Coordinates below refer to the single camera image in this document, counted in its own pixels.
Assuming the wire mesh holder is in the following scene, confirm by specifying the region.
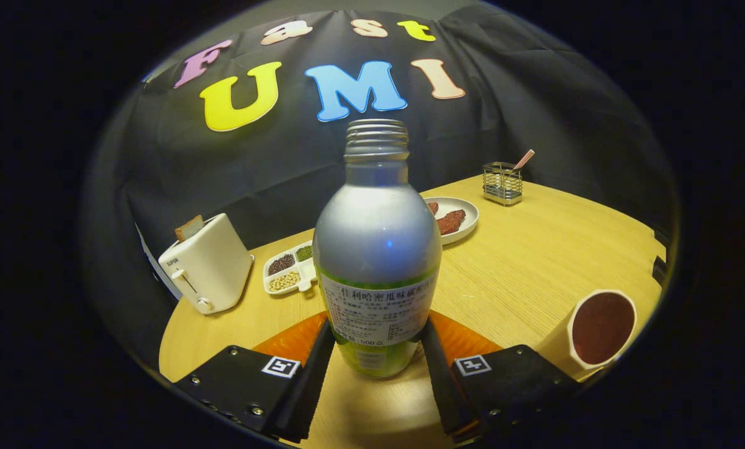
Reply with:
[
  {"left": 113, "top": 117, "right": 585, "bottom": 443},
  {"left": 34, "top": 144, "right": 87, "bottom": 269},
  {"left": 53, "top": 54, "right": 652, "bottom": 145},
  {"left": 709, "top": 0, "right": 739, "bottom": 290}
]
[{"left": 482, "top": 162, "right": 523, "bottom": 206}]

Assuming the silver bottle with green label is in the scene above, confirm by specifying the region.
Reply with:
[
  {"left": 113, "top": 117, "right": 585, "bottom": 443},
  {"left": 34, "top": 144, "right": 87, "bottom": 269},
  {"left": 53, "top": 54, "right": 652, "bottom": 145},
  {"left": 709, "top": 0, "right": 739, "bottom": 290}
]
[{"left": 313, "top": 118, "right": 442, "bottom": 379}]

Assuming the white oval plate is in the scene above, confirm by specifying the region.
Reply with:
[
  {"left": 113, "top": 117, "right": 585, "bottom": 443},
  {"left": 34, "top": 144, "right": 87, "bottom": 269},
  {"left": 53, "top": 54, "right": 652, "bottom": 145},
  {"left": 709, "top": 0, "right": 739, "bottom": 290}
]
[{"left": 424, "top": 197, "right": 480, "bottom": 246}]

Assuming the wooden table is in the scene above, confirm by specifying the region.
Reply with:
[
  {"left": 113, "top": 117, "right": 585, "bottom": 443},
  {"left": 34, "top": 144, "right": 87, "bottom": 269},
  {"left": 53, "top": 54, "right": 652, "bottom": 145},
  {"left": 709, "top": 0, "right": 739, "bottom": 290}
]
[{"left": 158, "top": 175, "right": 668, "bottom": 449}]

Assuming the white toaster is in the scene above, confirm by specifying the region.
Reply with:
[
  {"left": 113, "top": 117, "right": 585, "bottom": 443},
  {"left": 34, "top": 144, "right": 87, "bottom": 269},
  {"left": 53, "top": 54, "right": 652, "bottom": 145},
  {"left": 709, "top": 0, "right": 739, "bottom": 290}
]
[{"left": 158, "top": 213, "right": 255, "bottom": 315}]

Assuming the white divided dish with beans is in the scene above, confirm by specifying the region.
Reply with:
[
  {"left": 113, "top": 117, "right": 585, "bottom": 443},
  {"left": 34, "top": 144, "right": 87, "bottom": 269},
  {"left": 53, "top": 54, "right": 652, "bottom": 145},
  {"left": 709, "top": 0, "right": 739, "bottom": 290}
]
[{"left": 263, "top": 241, "right": 318, "bottom": 295}]

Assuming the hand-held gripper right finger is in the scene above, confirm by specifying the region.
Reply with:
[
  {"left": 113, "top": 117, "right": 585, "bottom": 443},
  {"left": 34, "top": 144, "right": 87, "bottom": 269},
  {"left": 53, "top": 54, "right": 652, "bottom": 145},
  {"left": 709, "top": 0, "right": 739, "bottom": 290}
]
[{"left": 419, "top": 311, "right": 582, "bottom": 440}]

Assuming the cream cup with wooden handle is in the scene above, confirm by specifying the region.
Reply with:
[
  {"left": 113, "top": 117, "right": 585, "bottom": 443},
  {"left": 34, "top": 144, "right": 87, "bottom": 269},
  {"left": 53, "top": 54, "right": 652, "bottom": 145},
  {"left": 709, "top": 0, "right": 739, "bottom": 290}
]
[{"left": 538, "top": 289, "right": 637, "bottom": 375}]

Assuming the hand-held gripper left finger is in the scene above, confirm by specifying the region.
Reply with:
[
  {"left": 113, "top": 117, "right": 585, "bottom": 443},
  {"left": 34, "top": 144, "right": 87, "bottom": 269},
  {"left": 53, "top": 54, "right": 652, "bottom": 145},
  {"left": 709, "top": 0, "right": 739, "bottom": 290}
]
[{"left": 173, "top": 311, "right": 337, "bottom": 443}]

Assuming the toast slice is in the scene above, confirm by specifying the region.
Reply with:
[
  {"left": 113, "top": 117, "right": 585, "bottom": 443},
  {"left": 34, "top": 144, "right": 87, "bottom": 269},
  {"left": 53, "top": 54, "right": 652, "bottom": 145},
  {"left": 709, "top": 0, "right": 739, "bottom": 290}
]
[{"left": 174, "top": 215, "right": 205, "bottom": 243}]

